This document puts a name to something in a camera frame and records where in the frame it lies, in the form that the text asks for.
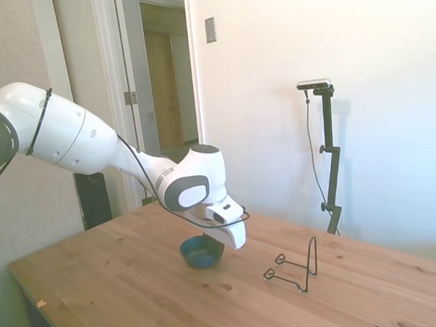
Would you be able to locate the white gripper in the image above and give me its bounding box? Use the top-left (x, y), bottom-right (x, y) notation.
top-left (179, 192), bottom-right (251, 262)

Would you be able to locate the black camera stand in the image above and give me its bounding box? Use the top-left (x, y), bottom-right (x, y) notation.
top-left (306, 85), bottom-right (349, 236)

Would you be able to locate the silver black stand camera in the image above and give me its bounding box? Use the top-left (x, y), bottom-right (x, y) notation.
top-left (296, 77), bottom-right (333, 93)

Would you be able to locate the blue bowl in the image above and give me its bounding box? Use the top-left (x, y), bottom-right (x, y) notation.
top-left (178, 235), bottom-right (226, 270)

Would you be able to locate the black wire plate stand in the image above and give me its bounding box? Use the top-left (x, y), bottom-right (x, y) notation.
top-left (262, 234), bottom-right (320, 294)

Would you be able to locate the brown wooden hallway door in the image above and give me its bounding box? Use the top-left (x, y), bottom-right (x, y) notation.
top-left (138, 32), bottom-right (190, 154)

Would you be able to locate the black upright box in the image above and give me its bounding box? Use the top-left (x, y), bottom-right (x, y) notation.
top-left (71, 170), bottom-right (116, 233)

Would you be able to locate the black cable strap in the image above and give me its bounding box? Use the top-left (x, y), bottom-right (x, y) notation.
top-left (25, 86), bottom-right (54, 158)

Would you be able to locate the grey wall switch plate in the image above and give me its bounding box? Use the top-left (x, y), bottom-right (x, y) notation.
top-left (203, 16), bottom-right (218, 45)

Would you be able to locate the grey open door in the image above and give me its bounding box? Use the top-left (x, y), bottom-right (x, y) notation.
top-left (106, 0), bottom-right (172, 158)

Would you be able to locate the grey camera cable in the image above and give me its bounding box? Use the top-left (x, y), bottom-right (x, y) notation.
top-left (299, 89), bottom-right (334, 213)

